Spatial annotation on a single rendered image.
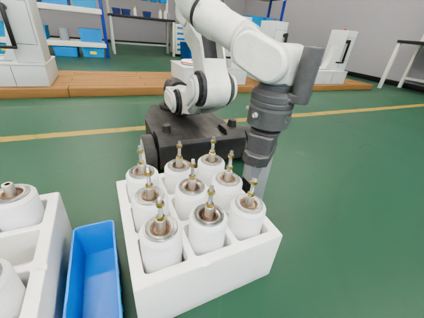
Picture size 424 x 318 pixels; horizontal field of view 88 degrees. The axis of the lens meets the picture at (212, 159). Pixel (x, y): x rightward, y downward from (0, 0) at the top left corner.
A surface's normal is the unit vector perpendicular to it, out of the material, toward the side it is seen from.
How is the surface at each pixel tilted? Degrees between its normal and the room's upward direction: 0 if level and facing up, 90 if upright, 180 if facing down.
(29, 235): 90
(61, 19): 90
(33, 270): 0
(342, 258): 0
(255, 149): 90
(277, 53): 90
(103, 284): 0
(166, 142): 46
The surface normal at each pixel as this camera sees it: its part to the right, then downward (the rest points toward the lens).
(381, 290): 0.08, -0.86
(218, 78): 0.35, -0.22
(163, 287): 0.43, 0.49
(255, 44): -0.63, 0.35
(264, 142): -0.44, 0.42
